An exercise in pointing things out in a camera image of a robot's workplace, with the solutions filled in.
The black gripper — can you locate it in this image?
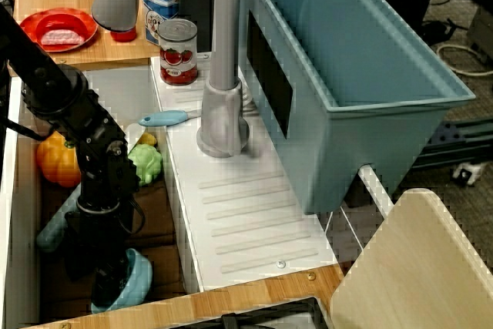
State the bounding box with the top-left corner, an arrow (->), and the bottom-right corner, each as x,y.
63,205 -> 131,306

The light blue bowl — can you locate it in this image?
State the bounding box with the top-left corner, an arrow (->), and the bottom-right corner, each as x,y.
90,247 -> 154,315

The brown folded cloth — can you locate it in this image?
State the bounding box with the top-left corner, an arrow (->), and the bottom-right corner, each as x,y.
39,174 -> 185,318

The orange toy bell pepper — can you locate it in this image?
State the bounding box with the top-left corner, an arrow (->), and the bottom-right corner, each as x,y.
35,131 -> 82,190

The green toy lettuce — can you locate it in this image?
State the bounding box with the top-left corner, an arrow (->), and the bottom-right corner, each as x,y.
126,143 -> 163,187

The white toy sink unit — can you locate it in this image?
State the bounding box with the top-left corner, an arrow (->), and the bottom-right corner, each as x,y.
0,51 -> 396,328

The black stove burner grate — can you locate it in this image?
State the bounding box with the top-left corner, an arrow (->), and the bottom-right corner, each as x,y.
180,296 -> 332,329

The tomato can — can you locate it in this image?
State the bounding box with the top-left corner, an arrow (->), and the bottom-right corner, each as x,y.
156,18 -> 200,86

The grey toy faucet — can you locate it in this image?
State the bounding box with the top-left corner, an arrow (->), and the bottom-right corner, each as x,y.
91,0 -> 250,159

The pink toy food piece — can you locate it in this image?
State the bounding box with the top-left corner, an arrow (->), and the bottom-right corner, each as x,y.
39,29 -> 86,46

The red plastic cup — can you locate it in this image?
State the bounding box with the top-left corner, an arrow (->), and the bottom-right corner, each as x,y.
109,27 -> 138,44

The red plate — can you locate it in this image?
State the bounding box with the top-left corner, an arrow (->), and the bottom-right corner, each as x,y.
18,7 -> 99,53

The light wooden board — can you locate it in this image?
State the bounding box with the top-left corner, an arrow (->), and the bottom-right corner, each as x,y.
330,187 -> 493,329

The large blue plastic bin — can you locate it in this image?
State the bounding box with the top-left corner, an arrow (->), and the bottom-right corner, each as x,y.
235,0 -> 476,217

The white black caster wheel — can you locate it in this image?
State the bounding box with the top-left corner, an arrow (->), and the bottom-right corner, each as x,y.
451,160 -> 487,188

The dark grey equipment box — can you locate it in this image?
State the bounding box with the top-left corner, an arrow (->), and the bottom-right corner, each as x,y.
465,0 -> 493,65

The toy knife blue handle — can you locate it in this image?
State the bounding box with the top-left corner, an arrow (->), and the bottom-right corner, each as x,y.
35,123 -> 146,254

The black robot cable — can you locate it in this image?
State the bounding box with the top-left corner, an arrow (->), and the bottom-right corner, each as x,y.
0,114 -> 49,142

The blue handled toy utensil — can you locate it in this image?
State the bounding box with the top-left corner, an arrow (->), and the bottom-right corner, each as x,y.
138,109 -> 203,128

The black aluminium frame rail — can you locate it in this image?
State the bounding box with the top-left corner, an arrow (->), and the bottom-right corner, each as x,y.
414,119 -> 493,170

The white floor cable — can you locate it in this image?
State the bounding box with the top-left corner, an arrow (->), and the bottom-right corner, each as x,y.
435,43 -> 493,77

